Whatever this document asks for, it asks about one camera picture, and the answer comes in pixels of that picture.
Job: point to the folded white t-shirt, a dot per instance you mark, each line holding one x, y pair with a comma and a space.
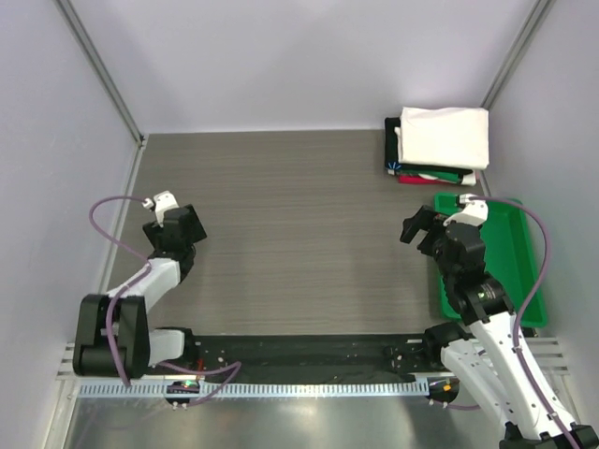
472, 178

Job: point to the left aluminium frame post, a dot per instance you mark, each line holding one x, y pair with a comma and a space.
91, 53

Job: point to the folded green t-shirt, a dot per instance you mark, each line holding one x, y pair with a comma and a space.
456, 178

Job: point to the green plastic tray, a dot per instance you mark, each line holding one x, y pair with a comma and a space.
509, 257

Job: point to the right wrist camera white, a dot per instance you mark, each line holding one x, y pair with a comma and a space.
472, 211

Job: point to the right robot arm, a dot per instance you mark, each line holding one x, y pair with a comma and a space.
486, 350

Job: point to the aluminium extrusion crossbar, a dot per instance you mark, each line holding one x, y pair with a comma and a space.
546, 351

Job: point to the folded red t-shirt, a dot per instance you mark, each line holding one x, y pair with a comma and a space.
414, 180

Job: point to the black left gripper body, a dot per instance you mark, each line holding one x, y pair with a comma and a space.
155, 233

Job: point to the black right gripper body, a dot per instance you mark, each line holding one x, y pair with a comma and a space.
443, 263

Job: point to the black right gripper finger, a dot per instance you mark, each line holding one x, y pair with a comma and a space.
422, 220
432, 241

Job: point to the slotted cable duct rail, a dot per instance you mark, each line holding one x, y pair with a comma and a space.
190, 389

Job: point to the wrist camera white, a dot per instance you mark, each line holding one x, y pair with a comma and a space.
472, 211
160, 204

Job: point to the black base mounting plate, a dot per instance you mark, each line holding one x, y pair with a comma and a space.
317, 359

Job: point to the white t-shirt red print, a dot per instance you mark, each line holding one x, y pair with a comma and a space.
449, 137

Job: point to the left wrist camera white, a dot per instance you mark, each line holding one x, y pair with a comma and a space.
160, 204

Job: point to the right aluminium frame post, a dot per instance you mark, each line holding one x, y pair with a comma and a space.
522, 42

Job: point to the aluminium frame post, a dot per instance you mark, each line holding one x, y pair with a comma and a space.
91, 53
522, 42

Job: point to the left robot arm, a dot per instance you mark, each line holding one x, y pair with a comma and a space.
113, 338

